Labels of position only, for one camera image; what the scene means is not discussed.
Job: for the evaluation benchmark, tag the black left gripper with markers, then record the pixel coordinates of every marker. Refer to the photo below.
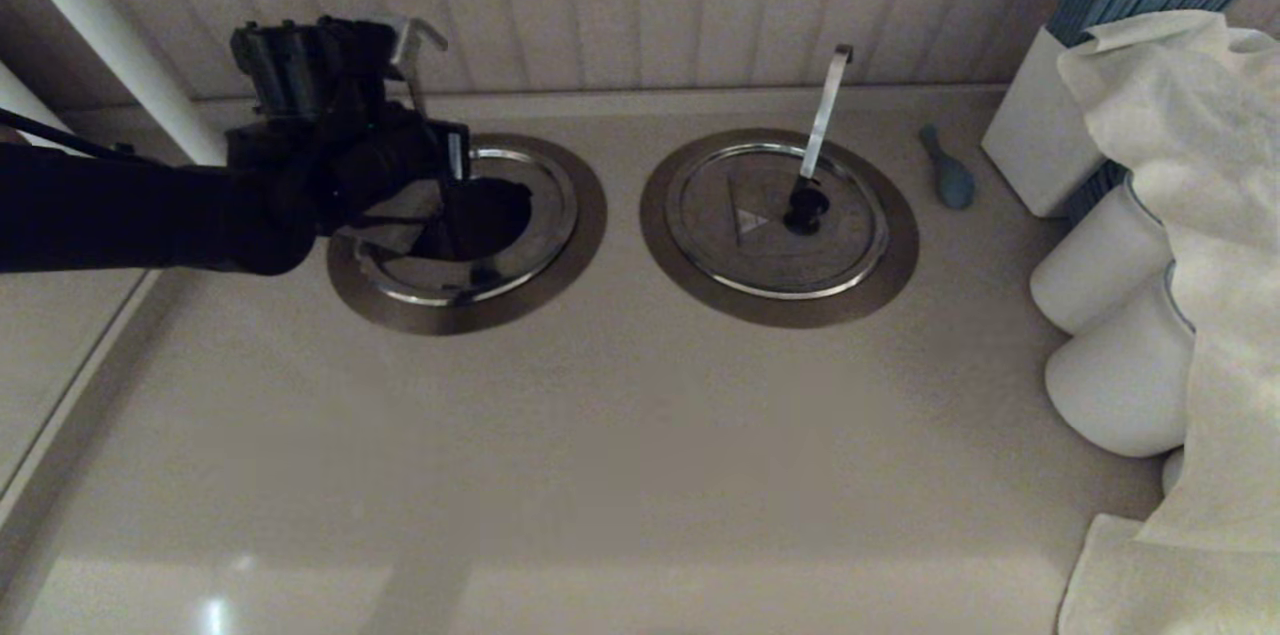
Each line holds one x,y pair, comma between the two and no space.
390,165

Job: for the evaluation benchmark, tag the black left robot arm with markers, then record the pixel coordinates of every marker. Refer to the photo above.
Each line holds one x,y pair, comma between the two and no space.
130,215

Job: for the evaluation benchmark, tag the small blue spoon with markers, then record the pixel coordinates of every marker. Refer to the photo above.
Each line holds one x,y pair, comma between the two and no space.
952,180

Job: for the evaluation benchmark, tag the white round pole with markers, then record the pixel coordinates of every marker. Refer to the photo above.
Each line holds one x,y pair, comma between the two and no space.
20,105
100,15

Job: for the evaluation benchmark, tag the white box holder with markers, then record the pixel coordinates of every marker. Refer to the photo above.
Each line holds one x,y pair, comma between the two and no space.
1030,135

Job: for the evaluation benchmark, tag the white cylindrical container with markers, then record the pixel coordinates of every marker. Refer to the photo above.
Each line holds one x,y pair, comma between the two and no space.
1120,385
1090,265

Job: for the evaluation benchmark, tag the white woven cloth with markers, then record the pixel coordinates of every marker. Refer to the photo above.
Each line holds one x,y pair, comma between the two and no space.
1210,215

